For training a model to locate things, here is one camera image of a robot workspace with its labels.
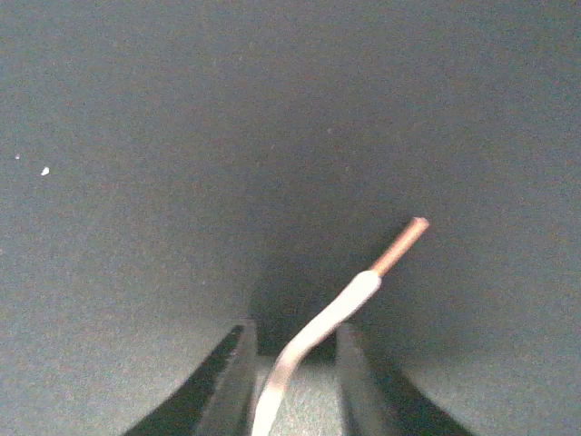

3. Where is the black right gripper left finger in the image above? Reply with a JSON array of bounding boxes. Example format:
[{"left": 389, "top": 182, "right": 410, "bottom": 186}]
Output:
[{"left": 125, "top": 322, "right": 258, "bottom": 436}]

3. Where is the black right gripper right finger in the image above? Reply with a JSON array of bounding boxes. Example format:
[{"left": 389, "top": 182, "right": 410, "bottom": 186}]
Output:
[{"left": 336, "top": 323, "right": 472, "bottom": 435}]

